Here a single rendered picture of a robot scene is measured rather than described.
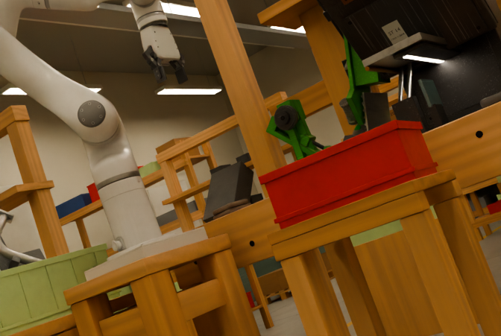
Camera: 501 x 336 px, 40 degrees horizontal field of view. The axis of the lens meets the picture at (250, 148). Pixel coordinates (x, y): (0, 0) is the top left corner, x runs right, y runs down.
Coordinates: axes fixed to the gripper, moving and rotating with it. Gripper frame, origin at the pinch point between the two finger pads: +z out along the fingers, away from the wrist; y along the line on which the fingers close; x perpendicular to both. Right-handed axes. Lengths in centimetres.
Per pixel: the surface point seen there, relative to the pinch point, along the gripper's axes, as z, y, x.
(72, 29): -329, -544, -527
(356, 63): 13, -29, 40
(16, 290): 40, 29, -51
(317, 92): 6, -74, 6
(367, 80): 19, -29, 42
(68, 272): 39, 12, -49
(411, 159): 46, 21, 63
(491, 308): 79, 8, 62
